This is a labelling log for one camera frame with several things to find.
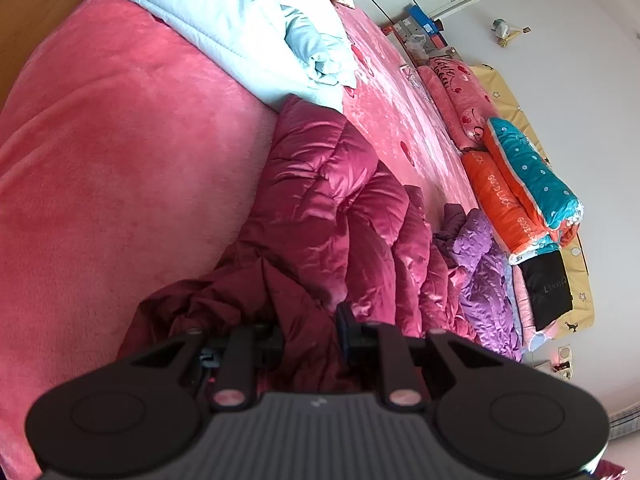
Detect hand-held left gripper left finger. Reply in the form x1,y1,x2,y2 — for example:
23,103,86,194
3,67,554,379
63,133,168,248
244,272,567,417
117,324,284,411

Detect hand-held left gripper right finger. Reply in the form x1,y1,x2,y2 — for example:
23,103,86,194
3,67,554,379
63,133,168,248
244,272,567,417
336,302,516,411

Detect red puffer jacket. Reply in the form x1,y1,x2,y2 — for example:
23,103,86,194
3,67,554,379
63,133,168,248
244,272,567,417
117,95,481,396

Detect purple puffer jacket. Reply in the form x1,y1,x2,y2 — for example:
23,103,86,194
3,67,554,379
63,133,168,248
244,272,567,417
432,202,523,361

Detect folded pink blanket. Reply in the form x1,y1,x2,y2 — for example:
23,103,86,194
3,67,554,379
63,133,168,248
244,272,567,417
511,262,538,346

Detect orange folded quilt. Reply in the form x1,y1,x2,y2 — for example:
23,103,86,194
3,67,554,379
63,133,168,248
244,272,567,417
460,150,561,265

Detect black cloth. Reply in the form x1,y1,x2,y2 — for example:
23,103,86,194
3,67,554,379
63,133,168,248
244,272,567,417
520,250,574,332

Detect yellow covered headboard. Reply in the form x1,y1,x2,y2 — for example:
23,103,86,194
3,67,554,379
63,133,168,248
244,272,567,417
470,62,596,331

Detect pink bed sheet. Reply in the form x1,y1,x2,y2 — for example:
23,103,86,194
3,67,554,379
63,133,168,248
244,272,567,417
0,0,481,480

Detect teal folded quilt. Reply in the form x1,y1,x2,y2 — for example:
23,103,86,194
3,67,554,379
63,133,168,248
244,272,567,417
482,116,585,248

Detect plain pink pillow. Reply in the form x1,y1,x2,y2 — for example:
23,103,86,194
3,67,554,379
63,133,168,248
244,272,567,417
416,65,476,153

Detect pink heart print pillow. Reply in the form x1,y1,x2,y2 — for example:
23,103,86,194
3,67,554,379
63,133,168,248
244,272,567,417
431,57,501,151

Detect grey ribbed pipe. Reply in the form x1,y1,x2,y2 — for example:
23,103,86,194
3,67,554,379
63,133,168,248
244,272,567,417
605,380,640,443

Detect blue box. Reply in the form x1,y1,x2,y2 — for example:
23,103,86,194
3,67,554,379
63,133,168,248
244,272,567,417
407,4,438,36

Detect light blue puffer jacket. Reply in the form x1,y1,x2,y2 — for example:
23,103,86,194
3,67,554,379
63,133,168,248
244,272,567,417
67,0,358,113

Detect wall sockets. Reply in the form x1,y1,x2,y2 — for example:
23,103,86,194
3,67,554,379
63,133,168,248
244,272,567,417
550,344,576,381

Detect wall hanging ornament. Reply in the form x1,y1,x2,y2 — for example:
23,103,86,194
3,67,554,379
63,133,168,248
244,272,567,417
492,17,531,48

